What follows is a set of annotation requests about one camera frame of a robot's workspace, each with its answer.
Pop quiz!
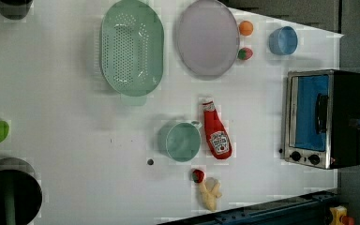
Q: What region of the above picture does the blue glass oven door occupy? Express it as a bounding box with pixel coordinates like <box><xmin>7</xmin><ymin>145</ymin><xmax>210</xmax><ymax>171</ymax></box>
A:
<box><xmin>290</xmin><ymin>75</ymin><xmax>329</xmax><ymax>152</ymax></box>

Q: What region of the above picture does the black toaster oven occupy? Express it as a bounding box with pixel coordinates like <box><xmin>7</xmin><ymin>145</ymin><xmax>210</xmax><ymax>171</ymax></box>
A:
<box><xmin>282</xmin><ymin>69</ymin><xmax>360</xmax><ymax>170</ymax></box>

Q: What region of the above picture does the green measuring cup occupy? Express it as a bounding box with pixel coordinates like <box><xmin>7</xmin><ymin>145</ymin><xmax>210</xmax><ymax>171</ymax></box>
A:
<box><xmin>157</xmin><ymin>121</ymin><xmax>202</xmax><ymax>162</ymax></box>

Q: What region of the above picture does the red ketchup bottle toy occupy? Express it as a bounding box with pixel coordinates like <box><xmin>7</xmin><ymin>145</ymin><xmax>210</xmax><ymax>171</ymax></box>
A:
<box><xmin>202</xmin><ymin>97</ymin><xmax>233</xmax><ymax>160</ymax></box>

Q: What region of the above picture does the small red toy fruit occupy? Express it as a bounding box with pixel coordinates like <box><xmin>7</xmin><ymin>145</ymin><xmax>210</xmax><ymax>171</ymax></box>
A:
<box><xmin>191</xmin><ymin>169</ymin><xmax>204</xmax><ymax>184</ymax></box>

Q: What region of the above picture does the lilac round plate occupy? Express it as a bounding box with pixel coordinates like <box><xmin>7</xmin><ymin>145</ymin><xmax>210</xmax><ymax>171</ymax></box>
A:
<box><xmin>176</xmin><ymin>0</ymin><xmax>240</xmax><ymax>76</ymax></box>

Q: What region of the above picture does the red green toy strawberry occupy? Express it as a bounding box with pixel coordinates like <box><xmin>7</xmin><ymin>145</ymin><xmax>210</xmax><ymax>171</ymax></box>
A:
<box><xmin>237</xmin><ymin>47</ymin><xmax>253</xmax><ymax>61</ymax></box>

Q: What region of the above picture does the yellow plush toy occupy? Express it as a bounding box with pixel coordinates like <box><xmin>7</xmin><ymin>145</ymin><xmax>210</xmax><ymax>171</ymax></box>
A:
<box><xmin>199</xmin><ymin>179</ymin><xmax>222</xmax><ymax>212</ymax></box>

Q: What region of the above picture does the green perforated colander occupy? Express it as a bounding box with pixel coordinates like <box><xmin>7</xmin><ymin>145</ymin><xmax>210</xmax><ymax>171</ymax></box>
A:
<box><xmin>100</xmin><ymin>0</ymin><xmax>164</xmax><ymax>106</ymax></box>

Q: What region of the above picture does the orange toy fruit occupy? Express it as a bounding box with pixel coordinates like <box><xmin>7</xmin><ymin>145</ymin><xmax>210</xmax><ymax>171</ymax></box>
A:
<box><xmin>238</xmin><ymin>21</ymin><xmax>254</xmax><ymax>37</ymax></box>

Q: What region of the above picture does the blue plastic cup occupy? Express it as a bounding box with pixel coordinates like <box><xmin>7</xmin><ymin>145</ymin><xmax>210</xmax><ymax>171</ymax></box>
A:
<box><xmin>268</xmin><ymin>26</ymin><xmax>298</xmax><ymax>55</ymax></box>

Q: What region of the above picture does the yellow orange toy object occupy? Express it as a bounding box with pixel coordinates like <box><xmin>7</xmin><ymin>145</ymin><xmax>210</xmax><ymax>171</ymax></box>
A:
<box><xmin>329</xmin><ymin>205</ymin><xmax>355</xmax><ymax>225</ymax></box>

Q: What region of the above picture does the blue metal frame rail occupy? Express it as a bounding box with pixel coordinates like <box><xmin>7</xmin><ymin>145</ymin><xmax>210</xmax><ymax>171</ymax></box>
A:
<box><xmin>159</xmin><ymin>191</ymin><xmax>338</xmax><ymax>225</ymax></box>

